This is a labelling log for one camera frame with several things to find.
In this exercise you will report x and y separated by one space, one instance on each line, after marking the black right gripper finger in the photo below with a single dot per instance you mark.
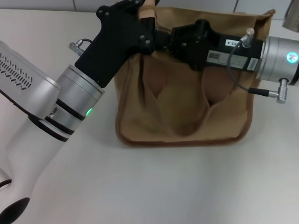
181 32
178 50

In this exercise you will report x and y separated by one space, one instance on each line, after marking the silver perforated right camera box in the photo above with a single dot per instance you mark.
296 14

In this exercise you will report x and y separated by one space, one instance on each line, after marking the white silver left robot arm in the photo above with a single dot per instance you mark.
23 149

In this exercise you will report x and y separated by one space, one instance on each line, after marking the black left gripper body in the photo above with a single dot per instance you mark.
112 42

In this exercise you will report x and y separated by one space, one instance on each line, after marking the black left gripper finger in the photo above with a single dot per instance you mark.
150 28
131 0

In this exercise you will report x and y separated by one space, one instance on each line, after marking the khaki canvas food bag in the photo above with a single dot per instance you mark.
183 113

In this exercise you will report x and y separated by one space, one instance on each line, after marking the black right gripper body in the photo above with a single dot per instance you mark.
215 48

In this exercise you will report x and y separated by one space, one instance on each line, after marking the silver perforated camera box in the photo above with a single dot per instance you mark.
296 14
20 75

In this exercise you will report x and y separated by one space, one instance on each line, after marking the silver perforated left camera box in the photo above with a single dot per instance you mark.
20 75

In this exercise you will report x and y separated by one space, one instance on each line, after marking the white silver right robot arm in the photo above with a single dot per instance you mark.
279 60

